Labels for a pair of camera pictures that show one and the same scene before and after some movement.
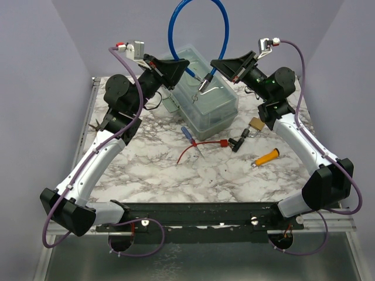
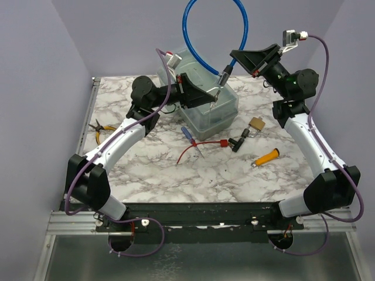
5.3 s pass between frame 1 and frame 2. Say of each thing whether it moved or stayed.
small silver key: moved
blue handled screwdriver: stayed
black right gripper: moved
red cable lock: stayed
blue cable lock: moved
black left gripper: moved
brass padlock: stayed
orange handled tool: stayed
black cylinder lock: stayed
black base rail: stayed
